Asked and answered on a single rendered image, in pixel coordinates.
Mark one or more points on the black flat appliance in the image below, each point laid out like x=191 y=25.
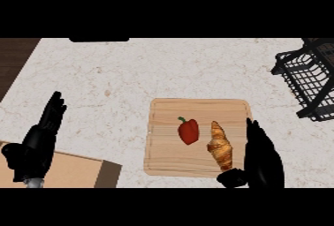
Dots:
x=100 y=39

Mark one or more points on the pale wooden cutting board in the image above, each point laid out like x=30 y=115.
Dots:
x=191 y=141

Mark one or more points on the pale wooden cabinet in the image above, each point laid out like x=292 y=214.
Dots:
x=75 y=170

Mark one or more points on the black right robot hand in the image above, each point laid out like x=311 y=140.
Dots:
x=261 y=156

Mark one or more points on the golden brown croissant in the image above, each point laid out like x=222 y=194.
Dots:
x=219 y=146

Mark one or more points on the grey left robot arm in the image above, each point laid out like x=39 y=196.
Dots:
x=35 y=182

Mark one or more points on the red bell pepper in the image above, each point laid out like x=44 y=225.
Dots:
x=188 y=131

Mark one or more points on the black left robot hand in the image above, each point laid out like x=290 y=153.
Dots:
x=39 y=141

